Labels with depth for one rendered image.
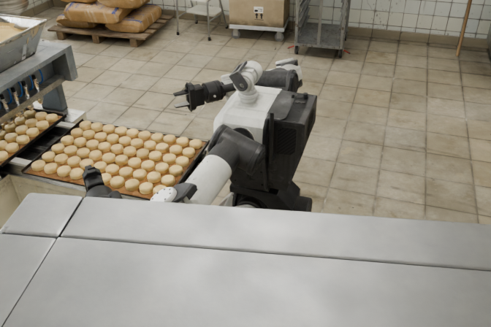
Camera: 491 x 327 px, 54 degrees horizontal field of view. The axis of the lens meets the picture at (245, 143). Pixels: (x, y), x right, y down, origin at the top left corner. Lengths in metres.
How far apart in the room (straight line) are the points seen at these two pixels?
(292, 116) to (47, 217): 1.27
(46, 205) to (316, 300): 0.14
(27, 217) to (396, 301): 0.17
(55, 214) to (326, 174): 3.09
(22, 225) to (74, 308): 0.06
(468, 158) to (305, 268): 3.54
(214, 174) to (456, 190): 2.33
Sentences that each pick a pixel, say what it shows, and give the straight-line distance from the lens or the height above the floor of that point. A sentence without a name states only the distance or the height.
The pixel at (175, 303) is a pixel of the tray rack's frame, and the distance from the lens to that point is 0.20.
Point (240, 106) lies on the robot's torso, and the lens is 1.52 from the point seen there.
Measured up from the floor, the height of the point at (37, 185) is 0.81.
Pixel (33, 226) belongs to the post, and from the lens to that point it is 0.25.
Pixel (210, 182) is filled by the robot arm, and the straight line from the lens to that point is 1.26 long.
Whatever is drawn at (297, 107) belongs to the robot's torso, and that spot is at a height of 1.23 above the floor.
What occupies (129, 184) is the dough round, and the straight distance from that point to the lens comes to 1.75.
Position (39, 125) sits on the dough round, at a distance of 2.23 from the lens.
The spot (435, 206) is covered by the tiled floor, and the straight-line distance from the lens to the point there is 3.21.
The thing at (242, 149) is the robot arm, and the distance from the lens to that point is 1.35.
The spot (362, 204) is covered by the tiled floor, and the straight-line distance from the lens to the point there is 3.10.
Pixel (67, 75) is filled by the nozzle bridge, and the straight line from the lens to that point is 2.33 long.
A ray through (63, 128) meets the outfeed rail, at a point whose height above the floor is 0.89.
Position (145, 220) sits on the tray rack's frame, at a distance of 0.24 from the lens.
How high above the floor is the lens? 1.97
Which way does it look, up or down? 33 degrees down
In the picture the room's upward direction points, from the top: 1 degrees counter-clockwise
